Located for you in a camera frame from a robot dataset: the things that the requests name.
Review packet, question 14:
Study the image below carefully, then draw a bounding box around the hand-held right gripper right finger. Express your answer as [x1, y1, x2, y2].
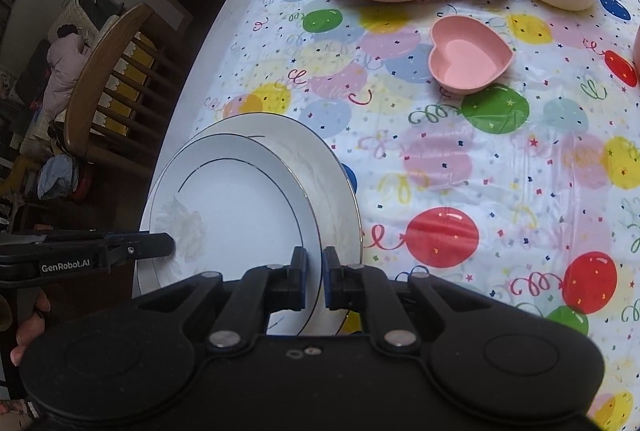
[323, 247, 492, 351]

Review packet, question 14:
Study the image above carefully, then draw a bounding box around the light blue cloth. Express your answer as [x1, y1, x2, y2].
[40, 155, 77, 200]

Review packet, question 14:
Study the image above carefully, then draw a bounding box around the small white plate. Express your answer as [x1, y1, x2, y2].
[137, 134, 323, 337]

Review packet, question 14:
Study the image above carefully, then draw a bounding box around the pink jacket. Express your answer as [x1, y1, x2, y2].
[42, 25, 94, 123]

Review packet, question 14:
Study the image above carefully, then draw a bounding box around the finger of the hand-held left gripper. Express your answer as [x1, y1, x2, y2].
[102, 232, 175, 270]

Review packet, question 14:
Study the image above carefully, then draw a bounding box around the white laundry basket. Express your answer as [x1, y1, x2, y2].
[54, 0, 122, 48]

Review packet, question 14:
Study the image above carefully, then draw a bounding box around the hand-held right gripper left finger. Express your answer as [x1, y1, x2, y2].
[136, 247, 308, 352]

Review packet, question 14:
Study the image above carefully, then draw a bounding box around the large white plate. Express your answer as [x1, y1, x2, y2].
[197, 114, 362, 337]

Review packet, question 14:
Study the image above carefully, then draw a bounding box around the wooden spindle chair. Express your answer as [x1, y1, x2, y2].
[63, 2, 202, 178]

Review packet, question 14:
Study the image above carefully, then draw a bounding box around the balloon print tablecloth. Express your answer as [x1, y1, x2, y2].
[132, 0, 640, 431]

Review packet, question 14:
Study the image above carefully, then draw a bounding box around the pink heart-shaped bowl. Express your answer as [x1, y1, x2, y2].
[428, 15, 515, 95]

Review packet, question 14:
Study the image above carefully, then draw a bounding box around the person's left hand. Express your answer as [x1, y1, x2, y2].
[10, 290, 52, 368]

